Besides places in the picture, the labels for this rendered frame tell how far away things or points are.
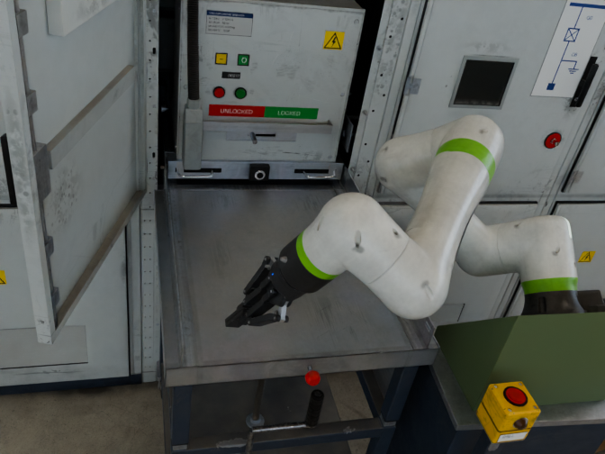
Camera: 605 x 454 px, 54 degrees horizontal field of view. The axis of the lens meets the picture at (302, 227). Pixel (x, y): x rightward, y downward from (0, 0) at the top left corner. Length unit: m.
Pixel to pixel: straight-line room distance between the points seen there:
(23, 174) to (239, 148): 0.84
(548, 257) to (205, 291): 0.81
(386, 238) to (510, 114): 1.17
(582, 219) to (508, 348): 1.16
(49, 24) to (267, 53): 0.70
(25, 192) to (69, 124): 0.21
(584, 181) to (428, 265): 1.47
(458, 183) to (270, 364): 0.56
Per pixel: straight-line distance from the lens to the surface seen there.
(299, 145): 1.84
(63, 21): 1.16
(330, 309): 1.46
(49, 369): 2.28
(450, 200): 1.05
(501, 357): 1.37
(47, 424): 2.30
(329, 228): 0.87
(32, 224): 1.17
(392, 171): 1.30
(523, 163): 2.13
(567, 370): 1.51
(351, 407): 2.38
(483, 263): 1.59
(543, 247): 1.53
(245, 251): 1.58
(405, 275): 0.89
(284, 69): 1.72
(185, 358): 1.30
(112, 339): 2.17
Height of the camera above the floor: 1.82
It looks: 35 degrees down
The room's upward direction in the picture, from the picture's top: 10 degrees clockwise
